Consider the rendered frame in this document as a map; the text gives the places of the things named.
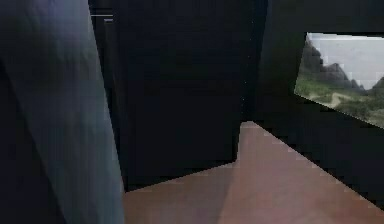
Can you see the black cabinet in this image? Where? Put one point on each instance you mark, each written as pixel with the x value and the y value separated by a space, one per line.
pixel 180 93

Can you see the window with landscape view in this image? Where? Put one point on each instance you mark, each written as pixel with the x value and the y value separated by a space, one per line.
pixel 346 73

